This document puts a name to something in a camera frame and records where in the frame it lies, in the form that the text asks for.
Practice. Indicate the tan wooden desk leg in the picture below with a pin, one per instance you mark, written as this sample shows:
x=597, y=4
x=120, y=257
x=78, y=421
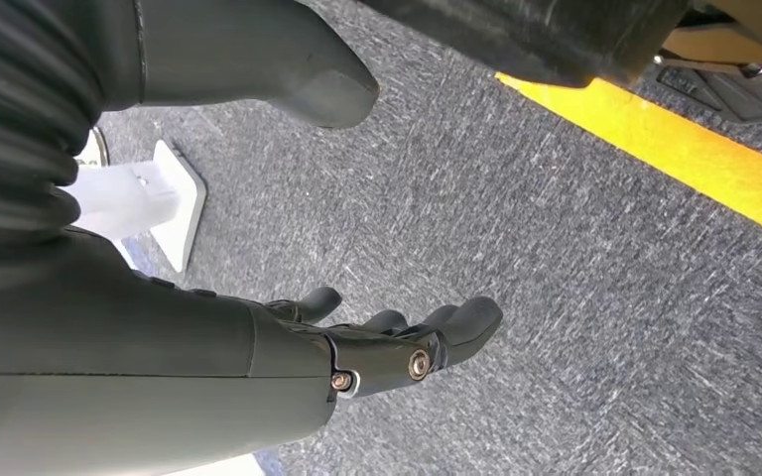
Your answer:
x=716, y=43

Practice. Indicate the dark metal grid plate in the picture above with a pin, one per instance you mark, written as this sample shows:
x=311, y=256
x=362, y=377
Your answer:
x=736, y=98

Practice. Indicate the yellow floor tape strip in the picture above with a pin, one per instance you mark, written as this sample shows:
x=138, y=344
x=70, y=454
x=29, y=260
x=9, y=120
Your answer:
x=683, y=151

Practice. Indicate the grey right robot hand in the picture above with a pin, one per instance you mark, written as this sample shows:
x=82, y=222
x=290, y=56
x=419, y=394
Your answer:
x=125, y=368

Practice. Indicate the silver kiosk stand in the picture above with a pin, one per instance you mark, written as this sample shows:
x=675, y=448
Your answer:
x=180, y=197

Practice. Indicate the round floor stand base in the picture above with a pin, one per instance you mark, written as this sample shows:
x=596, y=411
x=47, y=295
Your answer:
x=97, y=148

